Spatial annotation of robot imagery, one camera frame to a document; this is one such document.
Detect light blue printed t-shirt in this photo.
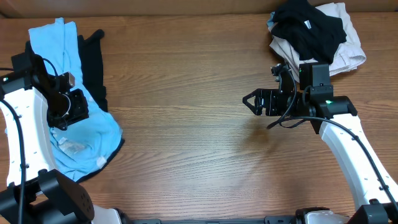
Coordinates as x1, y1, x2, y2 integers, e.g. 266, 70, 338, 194
27, 17, 124, 182

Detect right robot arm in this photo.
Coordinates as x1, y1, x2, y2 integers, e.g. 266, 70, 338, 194
243, 62, 397, 223

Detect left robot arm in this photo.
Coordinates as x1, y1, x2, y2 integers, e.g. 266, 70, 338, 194
1, 44, 130, 224

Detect black garment on left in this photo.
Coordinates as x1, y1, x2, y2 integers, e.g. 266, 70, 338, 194
73, 29, 124, 182

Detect black folded garment top right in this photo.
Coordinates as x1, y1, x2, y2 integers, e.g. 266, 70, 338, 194
271, 0, 346, 64

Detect beige folded garment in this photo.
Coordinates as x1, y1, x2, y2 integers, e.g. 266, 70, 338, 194
270, 2, 366, 82

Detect light blue folded garment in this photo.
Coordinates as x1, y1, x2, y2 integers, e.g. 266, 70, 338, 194
267, 11, 275, 28

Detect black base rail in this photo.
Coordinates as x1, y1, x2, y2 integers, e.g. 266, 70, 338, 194
128, 215, 296, 224

